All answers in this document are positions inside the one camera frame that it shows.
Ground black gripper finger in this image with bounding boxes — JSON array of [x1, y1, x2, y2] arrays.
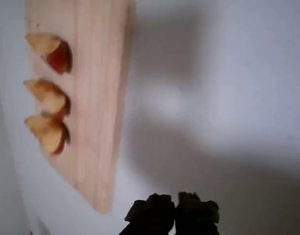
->
[[175, 191, 220, 235], [119, 192, 176, 235]]

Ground light wooden cutting board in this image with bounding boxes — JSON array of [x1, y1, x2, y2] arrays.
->
[[24, 0, 135, 214]]

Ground red-skinned apple slice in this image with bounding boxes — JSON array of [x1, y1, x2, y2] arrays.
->
[[23, 78, 71, 118], [25, 32, 73, 74], [24, 114, 71, 156]]

